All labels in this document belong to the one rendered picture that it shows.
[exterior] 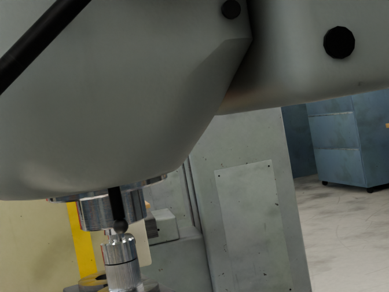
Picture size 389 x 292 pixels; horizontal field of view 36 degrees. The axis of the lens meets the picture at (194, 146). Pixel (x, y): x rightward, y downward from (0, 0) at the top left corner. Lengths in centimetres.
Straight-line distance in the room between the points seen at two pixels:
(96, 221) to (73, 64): 12
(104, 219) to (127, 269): 42
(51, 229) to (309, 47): 188
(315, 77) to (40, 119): 15
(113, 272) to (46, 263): 136
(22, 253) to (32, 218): 12
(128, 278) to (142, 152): 48
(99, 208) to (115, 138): 7
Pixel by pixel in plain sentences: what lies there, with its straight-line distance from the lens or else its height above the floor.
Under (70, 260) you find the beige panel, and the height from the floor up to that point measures 92.
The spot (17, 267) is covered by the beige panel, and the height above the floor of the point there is 94.
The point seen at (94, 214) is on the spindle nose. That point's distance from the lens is 41.
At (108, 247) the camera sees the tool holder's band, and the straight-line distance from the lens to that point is 83.
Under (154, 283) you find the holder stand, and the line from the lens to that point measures 86.
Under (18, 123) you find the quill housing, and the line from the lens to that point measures 34.
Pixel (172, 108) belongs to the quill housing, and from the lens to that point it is 35.
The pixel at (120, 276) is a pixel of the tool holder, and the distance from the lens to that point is 83.
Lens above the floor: 135
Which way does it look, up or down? 3 degrees down
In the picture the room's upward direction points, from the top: 10 degrees counter-clockwise
